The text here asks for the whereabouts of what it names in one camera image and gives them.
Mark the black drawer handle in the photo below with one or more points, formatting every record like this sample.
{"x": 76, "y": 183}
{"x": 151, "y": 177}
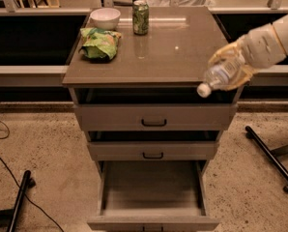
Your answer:
{"x": 152, "y": 156}
{"x": 161, "y": 123}

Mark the black stand leg right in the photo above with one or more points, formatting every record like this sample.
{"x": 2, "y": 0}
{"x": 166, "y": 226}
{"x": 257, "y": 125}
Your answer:
{"x": 272, "y": 155}

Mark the black middle drawer handle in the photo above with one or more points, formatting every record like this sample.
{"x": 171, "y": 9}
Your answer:
{"x": 152, "y": 156}

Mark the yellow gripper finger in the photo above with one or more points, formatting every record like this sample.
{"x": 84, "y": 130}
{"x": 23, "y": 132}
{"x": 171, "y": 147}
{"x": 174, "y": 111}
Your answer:
{"x": 243, "y": 75}
{"x": 229, "y": 55}

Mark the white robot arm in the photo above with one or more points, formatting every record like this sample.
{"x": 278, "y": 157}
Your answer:
{"x": 281, "y": 28}

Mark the grey drawer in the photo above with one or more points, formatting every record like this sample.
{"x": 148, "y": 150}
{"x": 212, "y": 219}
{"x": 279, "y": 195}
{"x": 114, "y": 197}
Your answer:
{"x": 171, "y": 150}
{"x": 180, "y": 117}
{"x": 152, "y": 196}

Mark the white bowl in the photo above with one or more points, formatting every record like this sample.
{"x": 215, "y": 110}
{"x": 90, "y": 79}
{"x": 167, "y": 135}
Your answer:
{"x": 105, "y": 18}

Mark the green soda can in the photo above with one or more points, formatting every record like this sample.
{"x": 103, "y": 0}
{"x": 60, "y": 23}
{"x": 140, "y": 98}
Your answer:
{"x": 140, "y": 17}

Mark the grey bottom drawer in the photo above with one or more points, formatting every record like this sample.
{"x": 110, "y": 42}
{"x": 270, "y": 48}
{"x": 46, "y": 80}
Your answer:
{"x": 152, "y": 196}

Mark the green chip bag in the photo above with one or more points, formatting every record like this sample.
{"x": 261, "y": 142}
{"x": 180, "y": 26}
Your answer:
{"x": 98, "y": 43}

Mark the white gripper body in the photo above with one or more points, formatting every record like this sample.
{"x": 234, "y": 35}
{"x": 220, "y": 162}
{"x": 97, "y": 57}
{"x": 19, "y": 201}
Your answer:
{"x": 262, "y": 46}

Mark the grey middle drawer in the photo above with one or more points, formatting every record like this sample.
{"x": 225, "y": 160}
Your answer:
{"x": 171, "y": 150}

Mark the black top drawer handle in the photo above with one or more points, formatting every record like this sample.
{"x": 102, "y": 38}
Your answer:
{"x": 161, "y": 123}

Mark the clear blue plastic bottle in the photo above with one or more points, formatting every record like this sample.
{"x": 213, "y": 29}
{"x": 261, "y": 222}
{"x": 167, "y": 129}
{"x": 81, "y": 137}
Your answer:
{"x": 221, "y": 76}

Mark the grey metal railing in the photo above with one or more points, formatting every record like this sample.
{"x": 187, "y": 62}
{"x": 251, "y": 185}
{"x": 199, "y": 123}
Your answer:
{"x": 51, "y": 75}

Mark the black stand leg left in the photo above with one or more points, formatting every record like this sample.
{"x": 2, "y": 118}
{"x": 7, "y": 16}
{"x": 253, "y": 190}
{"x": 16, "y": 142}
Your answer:
{"x": 9, "y": 217}

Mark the grey drawer cabinet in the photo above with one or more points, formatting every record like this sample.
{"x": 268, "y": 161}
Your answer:
{"x": 163, "y": 67}

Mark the grey top drawer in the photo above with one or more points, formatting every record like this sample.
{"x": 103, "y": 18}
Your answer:
{"x": 180, "y": 117}

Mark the black stand leg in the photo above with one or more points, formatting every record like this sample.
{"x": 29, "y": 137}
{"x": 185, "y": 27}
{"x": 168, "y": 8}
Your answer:
{"x": 9, "y": 217}
{"x": 272, "y": 155}

